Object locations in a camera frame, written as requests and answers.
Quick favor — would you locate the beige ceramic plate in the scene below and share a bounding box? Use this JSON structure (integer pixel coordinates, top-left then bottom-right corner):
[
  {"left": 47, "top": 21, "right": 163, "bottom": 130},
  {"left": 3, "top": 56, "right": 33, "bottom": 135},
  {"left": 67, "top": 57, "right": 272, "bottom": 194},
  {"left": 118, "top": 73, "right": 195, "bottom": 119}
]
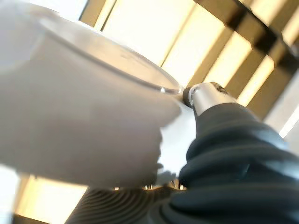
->
[{"left": 0, "top": 0, "right": 188, "bottom": 189}]

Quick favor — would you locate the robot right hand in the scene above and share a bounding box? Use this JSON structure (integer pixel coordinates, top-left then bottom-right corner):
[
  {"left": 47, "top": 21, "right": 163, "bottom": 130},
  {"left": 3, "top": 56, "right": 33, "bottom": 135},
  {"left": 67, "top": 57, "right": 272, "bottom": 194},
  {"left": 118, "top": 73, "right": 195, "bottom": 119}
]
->
[{"left": 64, "top": 82, "right": 299, "bottom": 224}]

